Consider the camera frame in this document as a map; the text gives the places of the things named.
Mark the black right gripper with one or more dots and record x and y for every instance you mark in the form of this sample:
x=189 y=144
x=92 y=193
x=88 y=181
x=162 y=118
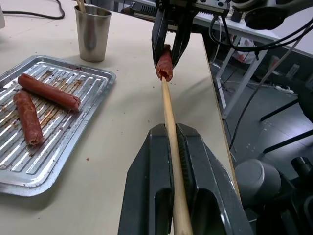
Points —
x=177 y=4

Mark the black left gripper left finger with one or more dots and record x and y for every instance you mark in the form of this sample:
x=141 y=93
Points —
x=146 y=186

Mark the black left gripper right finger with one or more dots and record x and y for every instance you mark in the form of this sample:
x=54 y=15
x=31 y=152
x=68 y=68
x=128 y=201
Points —
x=210 y=191

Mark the skewered brown sausage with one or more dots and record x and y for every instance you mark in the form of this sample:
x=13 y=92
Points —
x=165 y=64

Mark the long wooden skewer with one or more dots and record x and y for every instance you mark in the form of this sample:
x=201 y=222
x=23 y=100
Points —
x=171 y=127

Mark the stainless steel cup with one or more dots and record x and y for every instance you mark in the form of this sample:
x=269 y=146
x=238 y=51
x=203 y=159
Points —
x=92 y=36

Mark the silver ribbed metal tray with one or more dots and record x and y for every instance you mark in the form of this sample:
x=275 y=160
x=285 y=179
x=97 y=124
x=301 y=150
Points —
x=61 y=137

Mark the long smooth brown sausage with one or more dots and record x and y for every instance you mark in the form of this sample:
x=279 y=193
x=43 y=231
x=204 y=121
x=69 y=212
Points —
x=49 y=91

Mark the short rough brown sausage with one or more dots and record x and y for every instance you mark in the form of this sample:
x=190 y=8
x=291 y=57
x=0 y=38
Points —
x=29 y=117

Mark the silver robot body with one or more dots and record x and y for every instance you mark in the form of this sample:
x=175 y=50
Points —
x=256 y=181

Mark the white red plastic bag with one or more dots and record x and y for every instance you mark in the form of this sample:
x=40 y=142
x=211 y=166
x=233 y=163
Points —
x=245 y=52

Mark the white background desk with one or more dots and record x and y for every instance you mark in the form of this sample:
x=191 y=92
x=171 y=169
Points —
x=236 y=78

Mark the black chair base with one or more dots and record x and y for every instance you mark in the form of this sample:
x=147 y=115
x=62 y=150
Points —
x=283 y=111

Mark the white power strip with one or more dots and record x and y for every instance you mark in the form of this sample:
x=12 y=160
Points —
x=284 y=88

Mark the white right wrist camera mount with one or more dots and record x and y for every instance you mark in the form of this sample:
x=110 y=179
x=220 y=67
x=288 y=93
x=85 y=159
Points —
x=215 y=5

